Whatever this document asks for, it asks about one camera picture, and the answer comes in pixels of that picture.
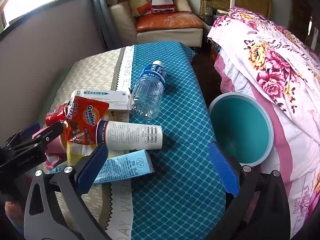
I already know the light blue carton box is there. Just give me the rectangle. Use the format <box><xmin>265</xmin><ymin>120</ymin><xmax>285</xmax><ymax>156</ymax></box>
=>
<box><xmin>93</xmin><ymin>150</ymin><xmax>155</xmax><ymax>184</ymax></box>

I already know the white cylindrical tube container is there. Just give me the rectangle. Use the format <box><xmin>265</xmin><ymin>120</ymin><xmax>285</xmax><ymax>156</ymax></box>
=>
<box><xmin>96</xmin><ymin>120</ymin><xmax>163</xmax><ymax>151</ymax></box>

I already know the orange Ovaltine snack packet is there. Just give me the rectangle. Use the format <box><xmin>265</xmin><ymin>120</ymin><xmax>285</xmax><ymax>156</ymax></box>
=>
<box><xmin>66</xmin><ymin>95</ymin><xmax>109</xmax><ymax>145</ymax></box>

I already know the white medicine box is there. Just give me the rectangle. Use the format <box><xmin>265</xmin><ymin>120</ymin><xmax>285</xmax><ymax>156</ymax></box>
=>
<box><xmin>71</xmin><ymin>89</ymin><xmax>129</xmax><ymax>112</ymax></box>

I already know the clear plastic water bottle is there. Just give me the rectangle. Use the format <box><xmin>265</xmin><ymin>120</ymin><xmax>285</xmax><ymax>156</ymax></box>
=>
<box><xmin>127</xmin><ymin>60</ymin><xmax>167</xmax><ymax>120</ymax></box>

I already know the yellow white plastic bag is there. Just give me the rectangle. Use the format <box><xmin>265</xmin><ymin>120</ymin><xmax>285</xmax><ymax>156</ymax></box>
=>
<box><xmin>66</xmin><ymin>111</ymin><xmax>129</xmax><ymax>165</ymax></box>

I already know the pink snack wrapper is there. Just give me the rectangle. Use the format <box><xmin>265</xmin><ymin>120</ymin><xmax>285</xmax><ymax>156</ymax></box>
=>
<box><xmin>45</xmin><ymin>132</ymin><xmax>67</xmax><ymax>170</ymax></box>

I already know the red soda can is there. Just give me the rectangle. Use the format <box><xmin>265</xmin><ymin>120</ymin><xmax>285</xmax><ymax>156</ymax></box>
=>
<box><xmin>45</xmin><ymin>103</ymin><xmax>68</xmax><ymax>126</ymax></box>

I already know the teal round trash bin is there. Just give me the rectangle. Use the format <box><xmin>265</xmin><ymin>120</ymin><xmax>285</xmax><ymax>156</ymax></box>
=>
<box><xmin>209</xmin><ymin>92</ymin><xmax>274</xmax><ymax>167</ymax></box>

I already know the person's left hand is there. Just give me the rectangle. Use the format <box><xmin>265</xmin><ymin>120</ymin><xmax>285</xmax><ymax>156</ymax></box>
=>
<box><xmin>4</xmin><ymin>201</ymin><xmax>24</xmax><ymax>228</ymax></box>

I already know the patterned bed mattress cover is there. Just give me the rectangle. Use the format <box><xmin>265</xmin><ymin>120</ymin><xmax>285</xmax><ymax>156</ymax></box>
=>
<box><xmin>41</xmin><ymin>41</ymin><xmax>226</xmax><ymax>239</ymax></box>

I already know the floral pink quilt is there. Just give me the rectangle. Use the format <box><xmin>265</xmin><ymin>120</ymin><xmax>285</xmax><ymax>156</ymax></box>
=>
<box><xmin>208</xmin><ymin>7</ymin><xmax>319</xmax><ymax>237</ymax></box>

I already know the orange seat cushion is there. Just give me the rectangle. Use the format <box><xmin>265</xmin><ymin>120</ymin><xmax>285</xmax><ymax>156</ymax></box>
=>
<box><xmin>136</xmin><ymin>12</ymin><xmax>203</xmax><ymax>32</ymax></box>

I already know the grey window curtain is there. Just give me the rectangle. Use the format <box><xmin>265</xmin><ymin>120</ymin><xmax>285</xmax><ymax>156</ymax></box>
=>
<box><xmin>93</xmin><ymin>0</ymin><xmax>121</xmax><ymax>50</ymax></box>

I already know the cream sofa chair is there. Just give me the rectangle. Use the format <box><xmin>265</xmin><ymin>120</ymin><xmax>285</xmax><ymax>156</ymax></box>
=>
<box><xmin>105</xmin><ymin>0</ymin><xmax>204</xmax><ymax>47</ymax></box>

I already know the cream cartoon pillow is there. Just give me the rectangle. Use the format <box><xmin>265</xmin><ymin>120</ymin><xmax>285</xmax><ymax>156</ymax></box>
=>
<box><xmin>129</xmin><ymin>0</ymin><xmax>151</xmax><ymax>17</ymax></box>

